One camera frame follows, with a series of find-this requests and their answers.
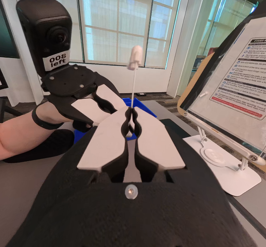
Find black flat panel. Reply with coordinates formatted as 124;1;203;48
161;118;192;139

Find white stand base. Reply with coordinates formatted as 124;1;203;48
182;134;262;196

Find black wristband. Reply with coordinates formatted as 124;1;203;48
32;105;64;130

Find blue plastic bin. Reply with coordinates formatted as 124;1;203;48
73;97;158;145

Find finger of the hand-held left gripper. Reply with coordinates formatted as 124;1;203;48
96;84;127;114
71;98;117;127

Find white plug adapter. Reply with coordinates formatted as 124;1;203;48
127;46;143;71

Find tan-backed display board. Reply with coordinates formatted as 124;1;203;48
177;0;266;167

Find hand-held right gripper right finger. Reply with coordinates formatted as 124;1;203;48
133;108;186;182

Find person's left hand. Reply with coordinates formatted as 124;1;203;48
36;102;73;124

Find large black screen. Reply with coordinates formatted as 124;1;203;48
0;0;20;59

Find large gridded window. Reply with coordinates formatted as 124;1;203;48
77;0;185;69

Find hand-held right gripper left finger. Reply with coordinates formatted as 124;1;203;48
77;108;132;182

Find person's left forearm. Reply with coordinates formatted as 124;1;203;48
0;114;63;161

